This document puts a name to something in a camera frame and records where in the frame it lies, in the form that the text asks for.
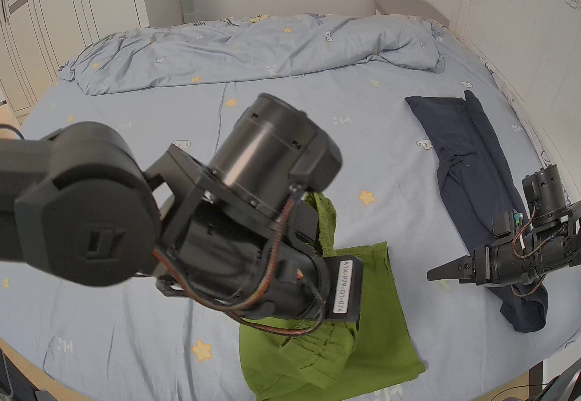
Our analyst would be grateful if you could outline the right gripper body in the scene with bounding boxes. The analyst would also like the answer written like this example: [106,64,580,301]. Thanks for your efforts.
[471,236,546,287]

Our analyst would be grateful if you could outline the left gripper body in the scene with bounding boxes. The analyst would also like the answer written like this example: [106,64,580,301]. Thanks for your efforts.
[154,208,365,324]

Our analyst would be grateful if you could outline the green shorts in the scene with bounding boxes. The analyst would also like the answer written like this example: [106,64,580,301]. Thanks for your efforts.
[238,192,426,401]

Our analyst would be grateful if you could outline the dark blue garment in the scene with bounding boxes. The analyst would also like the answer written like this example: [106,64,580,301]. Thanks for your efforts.
[404,90,550,334]

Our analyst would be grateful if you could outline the bed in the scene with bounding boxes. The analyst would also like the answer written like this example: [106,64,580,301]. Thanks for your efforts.
[0,0,581,401]

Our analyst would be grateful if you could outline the pale blue quilt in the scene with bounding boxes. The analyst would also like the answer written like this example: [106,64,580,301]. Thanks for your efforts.
[58,12,448,97]

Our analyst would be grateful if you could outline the grey bedside table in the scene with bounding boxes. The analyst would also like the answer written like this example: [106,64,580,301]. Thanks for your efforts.
[371,0,451,26]

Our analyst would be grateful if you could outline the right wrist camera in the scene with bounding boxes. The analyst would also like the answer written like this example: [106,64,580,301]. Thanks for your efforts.
[492,212,517,240]

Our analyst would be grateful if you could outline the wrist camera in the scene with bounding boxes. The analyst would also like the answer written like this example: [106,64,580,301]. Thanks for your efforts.
[290,198,339,257]
[492,212,517,240]

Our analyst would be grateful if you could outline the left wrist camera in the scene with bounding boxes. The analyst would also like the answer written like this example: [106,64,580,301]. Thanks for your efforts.
[290,198,339,257]

